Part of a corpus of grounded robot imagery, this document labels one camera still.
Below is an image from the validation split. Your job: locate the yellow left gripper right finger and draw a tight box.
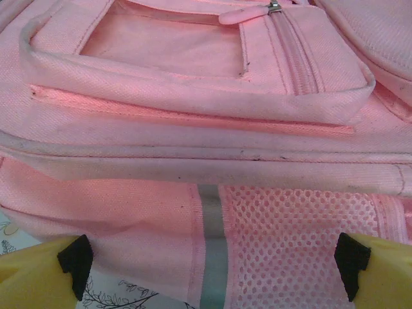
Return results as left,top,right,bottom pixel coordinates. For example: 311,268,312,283
333,232,412,309

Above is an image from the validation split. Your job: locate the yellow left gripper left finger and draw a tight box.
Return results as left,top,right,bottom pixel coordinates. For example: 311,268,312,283
0,234,95,309

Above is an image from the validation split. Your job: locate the pink school backpack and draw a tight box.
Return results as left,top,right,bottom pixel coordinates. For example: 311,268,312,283
0,0,412,309

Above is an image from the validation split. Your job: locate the floral table cover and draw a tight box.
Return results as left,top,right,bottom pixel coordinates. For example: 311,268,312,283
0,205,200,309

